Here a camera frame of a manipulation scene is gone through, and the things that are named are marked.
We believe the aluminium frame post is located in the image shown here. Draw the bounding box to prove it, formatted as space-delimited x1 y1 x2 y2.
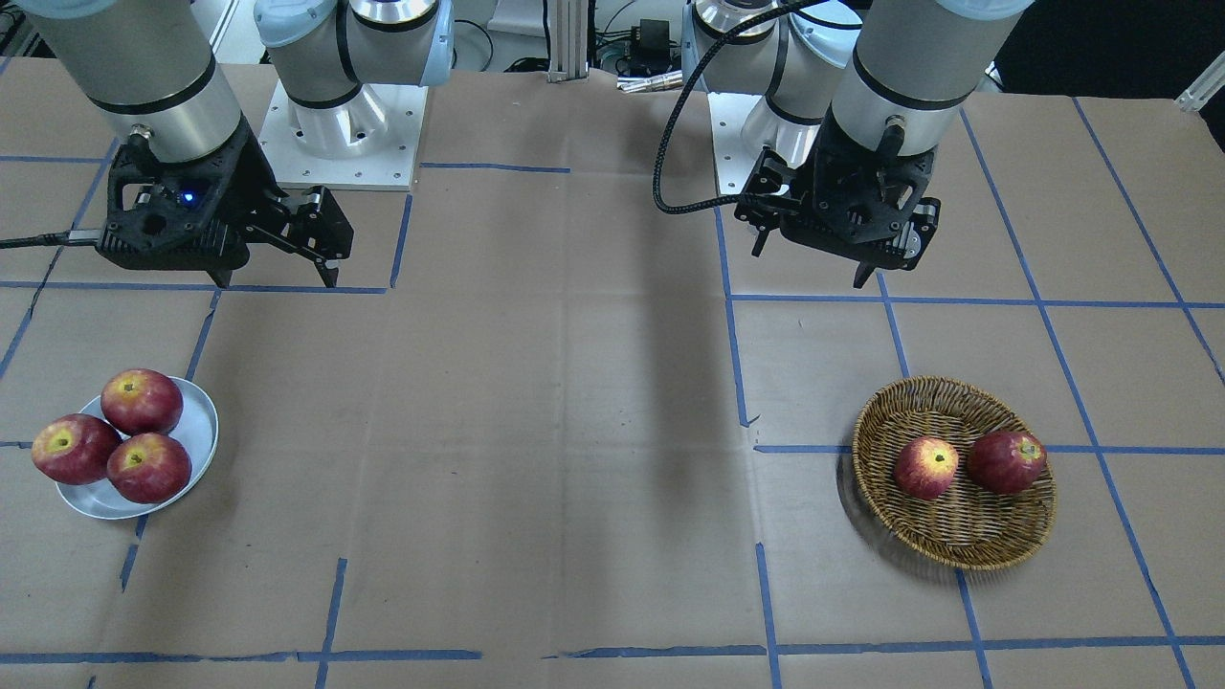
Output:
543 0 593 83

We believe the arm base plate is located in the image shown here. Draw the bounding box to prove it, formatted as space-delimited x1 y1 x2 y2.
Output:
257 83 432 191
707 92 761 196

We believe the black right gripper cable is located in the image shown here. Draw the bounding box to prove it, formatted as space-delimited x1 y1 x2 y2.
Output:
0 230 100 251

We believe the red apple plate front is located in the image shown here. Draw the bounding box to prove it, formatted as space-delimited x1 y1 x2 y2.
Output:
105 433 192 504

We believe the red apple plate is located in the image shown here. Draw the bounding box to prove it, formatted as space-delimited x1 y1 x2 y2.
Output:
31 413 123 485
105 433 192 504
100 369 184 436

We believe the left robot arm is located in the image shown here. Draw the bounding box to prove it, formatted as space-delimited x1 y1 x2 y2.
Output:
652 1 1029 287

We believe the black power adapter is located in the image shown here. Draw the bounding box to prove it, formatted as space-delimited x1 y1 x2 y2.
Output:
627 18 671 75

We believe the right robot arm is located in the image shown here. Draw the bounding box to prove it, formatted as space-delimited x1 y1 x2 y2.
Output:
2 1 454 288

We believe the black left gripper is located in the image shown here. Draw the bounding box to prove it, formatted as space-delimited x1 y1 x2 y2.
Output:
735 112 941 289

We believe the woven wicker basket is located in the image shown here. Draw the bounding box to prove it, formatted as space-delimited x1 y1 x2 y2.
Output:
850 375 1058 571

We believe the black braided cable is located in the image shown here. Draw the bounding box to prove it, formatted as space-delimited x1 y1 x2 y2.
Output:
653 0 834 215

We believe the red yellow apple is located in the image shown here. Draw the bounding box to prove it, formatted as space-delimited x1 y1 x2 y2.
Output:
893 435 960 500

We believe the red apple plate back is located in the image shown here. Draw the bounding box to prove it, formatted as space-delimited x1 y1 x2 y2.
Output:
100 369 184 436

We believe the dark red apple in basket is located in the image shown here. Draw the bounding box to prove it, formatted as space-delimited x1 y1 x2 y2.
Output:
967 429 1047 497

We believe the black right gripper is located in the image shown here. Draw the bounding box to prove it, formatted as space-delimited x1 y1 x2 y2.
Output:
96 121 354 289

